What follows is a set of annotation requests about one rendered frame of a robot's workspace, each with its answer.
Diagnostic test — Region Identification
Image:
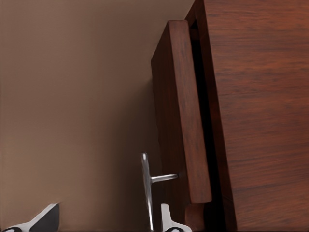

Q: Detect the silver metal drawer handle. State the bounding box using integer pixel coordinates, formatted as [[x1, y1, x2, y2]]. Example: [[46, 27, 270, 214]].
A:
[[140, 152, 179, 231]]

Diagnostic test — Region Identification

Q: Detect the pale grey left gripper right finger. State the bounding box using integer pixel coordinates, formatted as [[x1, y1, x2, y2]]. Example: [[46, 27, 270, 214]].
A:
[[160, 203, 192, 232]]

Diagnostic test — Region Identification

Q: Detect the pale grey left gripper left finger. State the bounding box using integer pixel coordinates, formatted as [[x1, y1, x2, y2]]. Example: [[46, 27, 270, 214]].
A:
[[0, 203, 60, 232]]

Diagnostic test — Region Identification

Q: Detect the dark wooden drawer cabinet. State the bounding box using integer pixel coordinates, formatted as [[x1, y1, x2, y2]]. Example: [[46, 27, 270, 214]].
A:
[[184, 0, 309, 232]]

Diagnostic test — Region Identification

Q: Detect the dark wooden drawer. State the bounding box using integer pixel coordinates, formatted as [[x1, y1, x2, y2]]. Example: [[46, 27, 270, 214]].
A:
[[151, 20, 213, 232]]

